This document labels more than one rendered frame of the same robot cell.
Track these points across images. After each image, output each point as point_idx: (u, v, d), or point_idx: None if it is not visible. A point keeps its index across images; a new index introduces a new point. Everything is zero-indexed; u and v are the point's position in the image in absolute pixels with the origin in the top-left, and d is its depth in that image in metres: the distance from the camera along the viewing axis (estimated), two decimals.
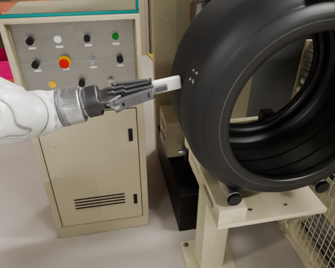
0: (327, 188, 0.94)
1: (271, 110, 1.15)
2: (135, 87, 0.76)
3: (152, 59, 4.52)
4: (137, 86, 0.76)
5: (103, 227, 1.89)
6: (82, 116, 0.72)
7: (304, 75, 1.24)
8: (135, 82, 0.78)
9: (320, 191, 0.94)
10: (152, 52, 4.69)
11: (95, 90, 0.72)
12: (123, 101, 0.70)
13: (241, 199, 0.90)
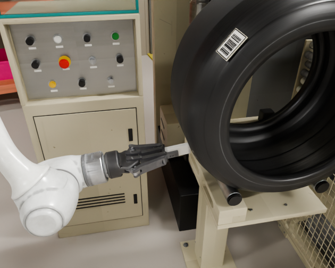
0: (320, 186, 0.93)
1: (271, 110, 1.15)
2: (150, 152, 0.87)
3: (152, 59, 4.52)
4: (152, 151, 0.87)
5: (103, 227, 1.89)
6: (105, 179, 0.83)
7: (304, 75, 1.24)
8: (150, 147, 0.89)
9: (326, 186, 0.93)
10: (152, 52, 4.69)
11: (116, 157, 0.83)
12: (140, 168, 0.82)
13: (228, 197, 0.88)
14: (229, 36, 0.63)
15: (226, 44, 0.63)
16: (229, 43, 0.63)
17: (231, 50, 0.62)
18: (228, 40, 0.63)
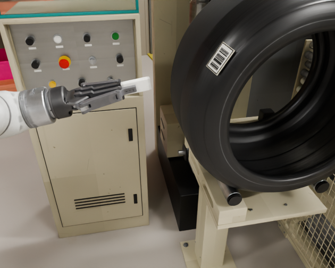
0: (327, 185, 0.93)
1: (271, 110, 1.15)
2: (104, 88, 0.74)
3: (152, 59, 4.52)
4: (106, 88, 0.74)
5: (103, 227, 1.89)
6: (48, 118, 0.70)
7: (304, 75, 1.24)
8: (105, 83, 0.76)
9: (323, 190, 0.94)
10: (152, 52, 4.69)
11: (61, 91, 0.70)
12: (89, 102, 0.69)
13: (239, 194, 0.89)
14: (218, 50, 0.64)
15: (215, 59, 0.65)
16: (218, 58, 0.64)
17: (220, 65, 0.63)
18: (217, 55, 0.64)
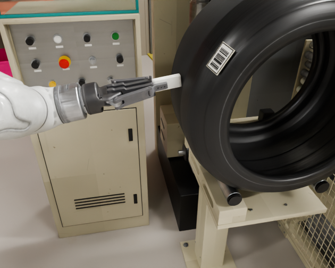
0: (327, 185, 0.93)
1: (271, 110, 1.15)
2: (135, 85, 0.75)
3: (152, 59, 4.52)
4: (137, 84, 0.75)
5: (103, 227, 1.89)
6: (82, 113, 0.71)
7: (304, 75, 1.24)
8: (135, 80, 0.77)
9: (323, 190, 0.94)
10: (152, 52, 4.69)
11: (95, 86, 0.71)
12: (123, 98, 0.70)
13: (239, 194, 0.89)
14: (218, 50, 0.64)
15: (215, 59, 0.65)
16: (218, 58, 0.64)
17: (220, 65, 0.63)
18: (217, 55, 0.64)
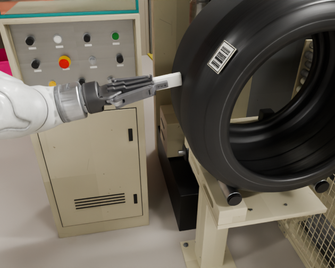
0: (326, 184, 0.93)
1: (271, 110, 1.15)
2: (136, 84, 0.75)
3: (152, 59, 4.52)
4: (138, 83, 0.75)
5: (103, 227, 1.89)
6: (82, 112, 0.71)
7: (304, 75, 1.24)
8: (136, 79, 0.77)
9: (324, 190, 0.94)
10: (152, 52, 4.69)
11: (95, 86, 0.71)
12: (123, 97, 0.70)
13: (238, 194, 0.88)
14: (219, 49, 0.64)
15: (216, 57, 0.64)
16: (219, 56, 0.64)
17: (221, 63, 0.63)
18: (218, 53, 0.64)
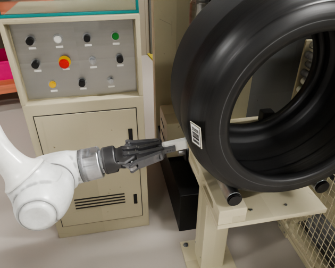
0: (320, 191, 0.94)
1: (271, 110, 1.15)
2: (147, 147, 0.86)
3: (152, 59, 4.52)
4: (149, 147, 0.86)
5: (103, 227, 1.89)
6: (101, 175, 0.82)
7: (304, 75, 1.24)
8: (147, 142, 0.88)
9: (321, 186, 0.93)
10: (152, 52, 4.69)
11: (112, 152, 0.82)
12: (137, 163, 0.81)
13: (232, 204, 0.90)
14: (191, 128, 0.74)
15: (193, 136, 0.74)
16: (194, 135, 0.73)
17: (199, 140, 0.73)
18: (192, 132, 0.74)
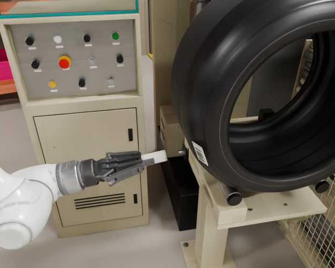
0: (324, 184, 0.93)
1: (271, 110, 1.15)
2: (127, 160, 0.87)
3: (152, 59, 4.52)
4: (128, 159, 0.87)
5: (103, 227, 1.89)
6: (80, 188, 0.83)
7: (304, 75, 1.24)
8: (127, 154, 0.89)
9: (326, 189, 0.94)
10: (152, 52, 4.69)
11: (91, 165, 0.83)
12: (115, 176, 0.82)
13: (233, 194, 0.88)
14: (194, 148, 0.77)
15: (198, 154, 0.77)
16: (199, 153, 0.77)
17: (203, 158, 0.76)
18: (196, 151, 0.77)
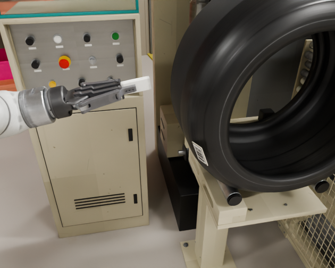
0: (324, 184, 0.93)
1: (271, 110, 1.15)
2: (104, 88, 0.74)
3: (152, 59, 4.52)
4: (106, 88, 0.74)
5: (103, 227, 1.89)
6: (48, 117, 0.70)
7: (304, 75, 1.24)
8: (105, 83, 0.76)
9: (326, 189, 0.94)
10: (152, 52, 4.69)
11: (61, 90, 0.70)
12: (89, 102, 0.69)
13: (233, 194, 0.88)
14: (194, 148, 0.77)
15: (198, 154, 0.77)
16: (199, 153, 0.77)
17: (203, 158, 0.76)
18: (196, 151, 0.77)
